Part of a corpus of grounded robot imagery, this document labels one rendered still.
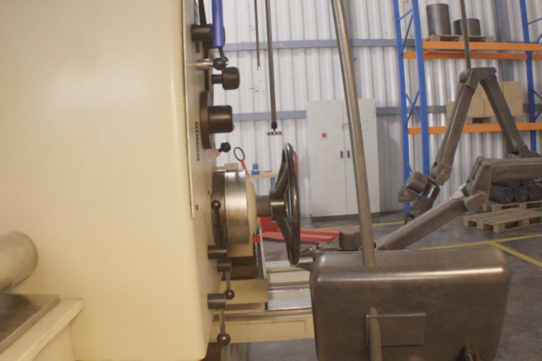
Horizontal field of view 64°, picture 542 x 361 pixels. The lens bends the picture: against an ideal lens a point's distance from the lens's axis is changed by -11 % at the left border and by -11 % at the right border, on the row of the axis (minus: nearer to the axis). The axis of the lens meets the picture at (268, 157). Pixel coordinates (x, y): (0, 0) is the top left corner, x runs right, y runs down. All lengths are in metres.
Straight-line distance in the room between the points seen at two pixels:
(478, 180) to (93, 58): 1.05
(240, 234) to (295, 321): 0.87
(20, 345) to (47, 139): 0.41
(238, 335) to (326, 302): 1.39
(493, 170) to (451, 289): 0.68
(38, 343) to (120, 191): 0.33
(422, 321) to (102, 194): 0.63
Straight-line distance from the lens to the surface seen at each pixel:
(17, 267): 0.95
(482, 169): 1.41
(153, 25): 0.95
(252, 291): 1.93
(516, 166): 1.46
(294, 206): 1.27
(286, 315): 2.19
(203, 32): 1.05
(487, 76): 1.85
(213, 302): 1.12
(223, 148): 1.69
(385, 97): 9.19
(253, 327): 2.16
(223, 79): 1.36
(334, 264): 0.80
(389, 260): 0.80
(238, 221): 1.35
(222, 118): 1.17
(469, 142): 9.79
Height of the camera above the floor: 1.50
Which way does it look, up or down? 2 degrees down
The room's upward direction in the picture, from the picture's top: 3 degrees counter-clockwise
